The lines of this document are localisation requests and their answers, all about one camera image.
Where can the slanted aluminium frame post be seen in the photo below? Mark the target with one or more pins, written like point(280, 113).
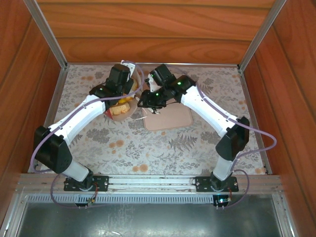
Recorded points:
point(47, 34)
point(260, 34)

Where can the small circuit board green light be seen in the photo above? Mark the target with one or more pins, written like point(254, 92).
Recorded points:
point(222, 200)

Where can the long aluminium mounting rail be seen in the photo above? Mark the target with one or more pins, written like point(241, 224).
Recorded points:
point(148, 181)

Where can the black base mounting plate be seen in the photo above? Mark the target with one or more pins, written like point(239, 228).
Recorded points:
point(102, 182)
point(201, 184)

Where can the floral tablecloth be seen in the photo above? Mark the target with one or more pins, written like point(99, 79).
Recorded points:
point(148, 153)

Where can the red and white paper bag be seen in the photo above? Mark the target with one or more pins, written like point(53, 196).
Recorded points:
point(133, 108)

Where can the beige plastic tray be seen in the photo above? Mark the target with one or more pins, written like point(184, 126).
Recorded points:
point(170, 118)

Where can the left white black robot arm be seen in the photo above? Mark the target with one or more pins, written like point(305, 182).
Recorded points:
point(74, 118)

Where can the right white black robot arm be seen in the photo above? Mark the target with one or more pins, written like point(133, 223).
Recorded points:
point(209, 111)

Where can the grey metal sheet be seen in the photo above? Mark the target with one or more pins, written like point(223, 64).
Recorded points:
point(148, 219)

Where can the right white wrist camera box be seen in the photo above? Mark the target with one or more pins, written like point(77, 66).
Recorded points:
point(153, 86)

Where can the aluminium frame profile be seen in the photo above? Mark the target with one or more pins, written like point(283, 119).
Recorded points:
point(284, 214)
point(14, 216)

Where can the aluminium table edge strip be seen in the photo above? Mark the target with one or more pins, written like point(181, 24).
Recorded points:
point(248, 98)

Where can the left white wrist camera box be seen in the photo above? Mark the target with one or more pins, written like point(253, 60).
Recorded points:
point(128, 66)

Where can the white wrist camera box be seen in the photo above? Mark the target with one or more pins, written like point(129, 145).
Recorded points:
point(153, 86)
point(128, 66)

